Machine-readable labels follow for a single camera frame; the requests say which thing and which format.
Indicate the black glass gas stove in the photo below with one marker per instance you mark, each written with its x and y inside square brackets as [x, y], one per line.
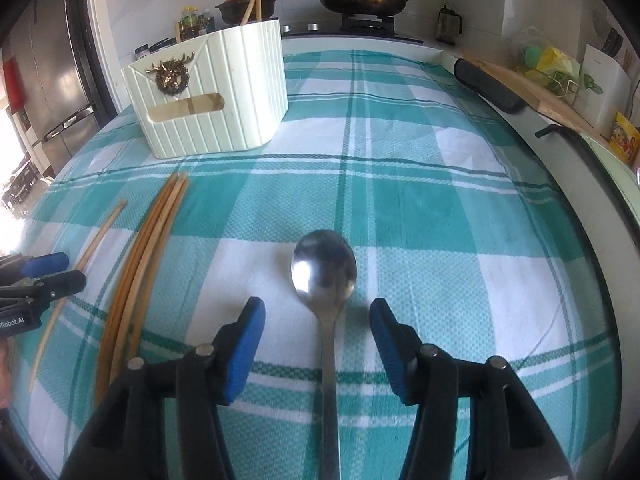
[350, 30]

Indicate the steel spoon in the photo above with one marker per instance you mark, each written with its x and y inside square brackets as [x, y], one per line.
[325, 265]

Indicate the white knife block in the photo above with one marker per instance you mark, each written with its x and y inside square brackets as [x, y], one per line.
[602, 90]

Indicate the person's left hand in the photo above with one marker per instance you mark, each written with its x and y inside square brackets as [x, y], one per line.
[4, 375]

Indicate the grey refrigerator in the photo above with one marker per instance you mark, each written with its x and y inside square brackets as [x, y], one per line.
[50, 60]

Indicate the row of spice jars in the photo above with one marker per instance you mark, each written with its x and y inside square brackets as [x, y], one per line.
[152, 49]

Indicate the cream ribbed utensil holder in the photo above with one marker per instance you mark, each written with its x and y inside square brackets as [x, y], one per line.
[210, 100]

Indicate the yellow and green bag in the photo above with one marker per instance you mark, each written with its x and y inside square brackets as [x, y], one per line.
[555, 62]

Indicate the red hanging cloth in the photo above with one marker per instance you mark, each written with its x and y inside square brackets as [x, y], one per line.
[14, 82]

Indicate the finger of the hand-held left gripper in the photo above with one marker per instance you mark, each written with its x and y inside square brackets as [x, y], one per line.
[50, 263]
[65, 284]

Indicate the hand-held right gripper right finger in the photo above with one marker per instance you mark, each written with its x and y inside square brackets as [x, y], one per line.
[390, 345]

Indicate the wooden cutting board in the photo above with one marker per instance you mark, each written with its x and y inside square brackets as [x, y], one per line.
[550, 102]

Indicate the dark sauce bottle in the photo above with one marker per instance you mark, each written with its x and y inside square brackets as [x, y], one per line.
[206, 21]

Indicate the glass french press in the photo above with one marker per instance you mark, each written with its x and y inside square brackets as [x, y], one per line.
[447, 25]

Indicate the yellow cap oil bottle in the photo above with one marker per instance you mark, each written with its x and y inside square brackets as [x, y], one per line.
[189, 22]

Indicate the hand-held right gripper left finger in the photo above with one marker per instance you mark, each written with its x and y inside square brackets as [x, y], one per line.
[245, 350]

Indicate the small yellow packet box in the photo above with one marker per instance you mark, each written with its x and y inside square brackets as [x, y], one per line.
[625, 137]

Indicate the black clay pot red lid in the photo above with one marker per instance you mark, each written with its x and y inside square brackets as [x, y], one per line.
[235, 7]

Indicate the teal plaid tablecloth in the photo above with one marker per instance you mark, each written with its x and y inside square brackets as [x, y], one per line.
[425, 210]

